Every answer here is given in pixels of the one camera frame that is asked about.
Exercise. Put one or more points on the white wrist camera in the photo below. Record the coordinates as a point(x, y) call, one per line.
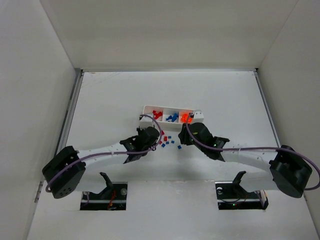
point(197, 116)
point(146, 120)

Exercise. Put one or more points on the left metal rail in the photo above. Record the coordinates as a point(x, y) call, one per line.
point(70, 110)

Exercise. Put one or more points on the large blue round lego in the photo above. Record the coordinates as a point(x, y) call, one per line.
point(172, 118)

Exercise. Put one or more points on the metal rail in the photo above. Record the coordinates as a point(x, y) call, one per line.
point(70, 110)
point(267, 109)

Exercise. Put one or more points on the large red round lego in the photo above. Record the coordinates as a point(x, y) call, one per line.
point(157, 114)

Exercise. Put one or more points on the white three-compartment tray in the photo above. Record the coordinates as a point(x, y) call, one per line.
point(168, 126)

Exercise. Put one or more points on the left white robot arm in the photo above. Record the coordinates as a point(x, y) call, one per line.
point(64, 172)

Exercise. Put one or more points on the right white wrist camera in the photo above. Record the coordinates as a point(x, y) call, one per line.
point(197, 116)

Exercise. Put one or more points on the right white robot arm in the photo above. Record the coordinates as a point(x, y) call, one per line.
point(281, 168)

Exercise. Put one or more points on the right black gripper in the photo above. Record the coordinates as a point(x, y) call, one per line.
point(186, 135)

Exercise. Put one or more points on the right metal rail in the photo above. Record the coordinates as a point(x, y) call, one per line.
point(267, 109)

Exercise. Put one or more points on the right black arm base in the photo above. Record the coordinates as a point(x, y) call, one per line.
point(231, 196)

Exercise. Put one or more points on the large orange round lego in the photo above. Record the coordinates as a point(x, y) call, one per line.
point(186, 118)

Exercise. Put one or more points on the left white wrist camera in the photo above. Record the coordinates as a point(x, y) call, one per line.
point(146, 120)

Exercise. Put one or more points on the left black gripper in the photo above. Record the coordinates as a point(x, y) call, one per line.
point(152, 133)

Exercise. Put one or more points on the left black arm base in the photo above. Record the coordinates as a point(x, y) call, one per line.
point(113, 197)

